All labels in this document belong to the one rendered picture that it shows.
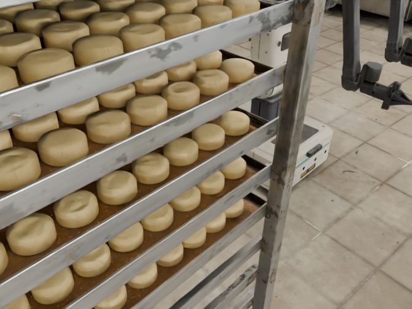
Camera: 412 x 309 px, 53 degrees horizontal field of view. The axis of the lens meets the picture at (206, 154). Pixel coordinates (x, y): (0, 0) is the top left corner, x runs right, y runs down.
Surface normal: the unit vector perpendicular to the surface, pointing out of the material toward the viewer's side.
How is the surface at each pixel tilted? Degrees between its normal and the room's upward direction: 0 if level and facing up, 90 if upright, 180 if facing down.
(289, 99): 90
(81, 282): 0
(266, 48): 90
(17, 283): 90
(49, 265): 90
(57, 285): 0
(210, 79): 0
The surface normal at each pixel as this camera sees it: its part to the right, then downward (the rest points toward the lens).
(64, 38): 0.17, 0.57
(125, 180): 0.02, -0.82
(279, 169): -0.69, 0.40
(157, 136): 0.72, 0.41
